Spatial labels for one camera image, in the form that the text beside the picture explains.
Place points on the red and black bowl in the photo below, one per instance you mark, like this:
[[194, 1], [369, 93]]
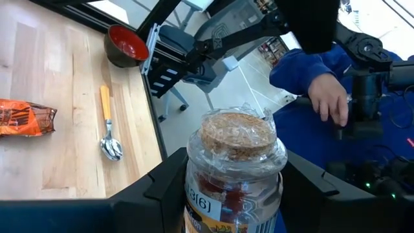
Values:
[[129, 42]]

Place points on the person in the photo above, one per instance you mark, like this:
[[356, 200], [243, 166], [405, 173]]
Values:
[[300, 145]]

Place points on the white metal bracket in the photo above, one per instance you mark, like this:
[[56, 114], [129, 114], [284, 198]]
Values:
[[149, 51]]

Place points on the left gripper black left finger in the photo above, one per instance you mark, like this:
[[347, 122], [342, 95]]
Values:
[[97, 217]]

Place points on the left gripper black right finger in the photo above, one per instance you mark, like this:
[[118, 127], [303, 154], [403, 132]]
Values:
[[339, 217]]

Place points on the black drawer unit white labels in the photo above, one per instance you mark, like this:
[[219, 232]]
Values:
[[152, 81]]

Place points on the orange brown snack packet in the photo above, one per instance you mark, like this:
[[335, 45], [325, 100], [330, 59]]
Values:
[[22, 118]]

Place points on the person's hand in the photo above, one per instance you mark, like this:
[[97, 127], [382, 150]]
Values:
[[326, 94]]

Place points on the dark office chair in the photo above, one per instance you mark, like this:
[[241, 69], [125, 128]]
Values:
[[181, 37]]

